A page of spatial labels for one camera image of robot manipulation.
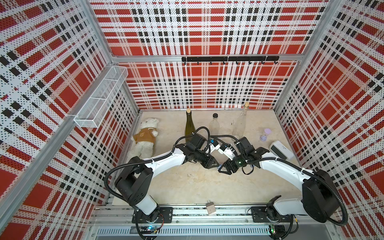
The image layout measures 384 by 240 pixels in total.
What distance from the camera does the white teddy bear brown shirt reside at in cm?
92

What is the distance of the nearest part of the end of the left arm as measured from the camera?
0.66m

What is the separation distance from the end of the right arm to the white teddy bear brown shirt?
466 millimetres

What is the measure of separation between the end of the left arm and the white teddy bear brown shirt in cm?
34

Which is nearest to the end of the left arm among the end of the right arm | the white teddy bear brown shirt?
the end of the right arm

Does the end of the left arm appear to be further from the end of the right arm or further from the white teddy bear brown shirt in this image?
the white teddy bear brown shirt
